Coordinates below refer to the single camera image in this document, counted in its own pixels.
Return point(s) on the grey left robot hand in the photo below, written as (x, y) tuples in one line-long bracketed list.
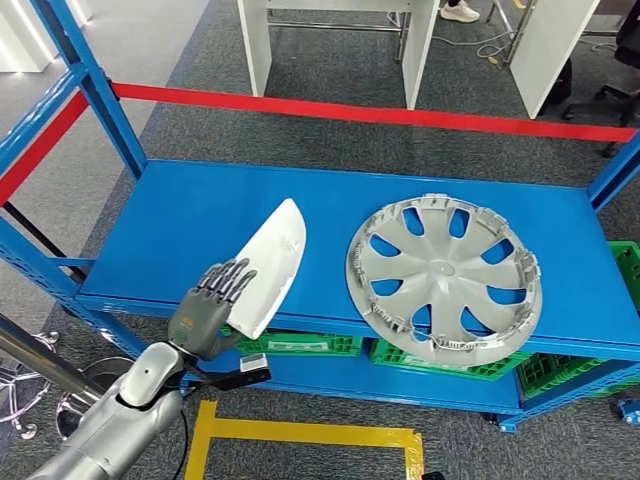
[(200, 324)]

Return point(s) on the white plastic mirror cover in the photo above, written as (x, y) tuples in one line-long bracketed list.
[(275, 258)]

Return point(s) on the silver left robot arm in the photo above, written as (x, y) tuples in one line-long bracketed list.
[(100, 437)]

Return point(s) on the white desk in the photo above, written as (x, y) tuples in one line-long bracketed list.
[(545, 53), (255, 53)]

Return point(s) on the grey wheel hubcap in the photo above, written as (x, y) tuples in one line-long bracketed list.
[(440, 272)]

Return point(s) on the person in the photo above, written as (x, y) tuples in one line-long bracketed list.
[(460, 11)]

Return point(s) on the black office chair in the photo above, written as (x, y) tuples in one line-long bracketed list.
[(630, 40)]

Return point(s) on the black camera bracket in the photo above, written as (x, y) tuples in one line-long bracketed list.
[(225, 381)]

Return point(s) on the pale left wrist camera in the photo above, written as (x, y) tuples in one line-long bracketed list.
[(253, 363)]

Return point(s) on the chrome stanchion post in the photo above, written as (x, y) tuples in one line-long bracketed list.
[(30, 354)]

